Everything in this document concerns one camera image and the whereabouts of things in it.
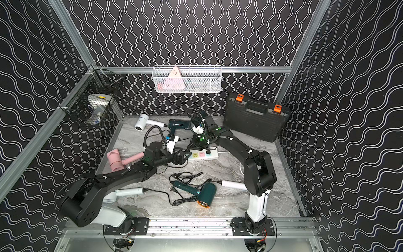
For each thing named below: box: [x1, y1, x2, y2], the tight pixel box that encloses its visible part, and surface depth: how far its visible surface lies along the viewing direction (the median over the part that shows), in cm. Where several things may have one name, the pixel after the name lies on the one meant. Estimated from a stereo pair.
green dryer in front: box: [170, 180, 217, 209], surface depth 83 cm
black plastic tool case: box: [223, 93, 292, 143], surface depth 94 cm
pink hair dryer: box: [106, 148, 145, 173], surface depth 96 cm
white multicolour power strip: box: [188, 148, 219, 162], surface depth 99 cm
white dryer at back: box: [134, 113, 168, 132], surface depth 115 cm
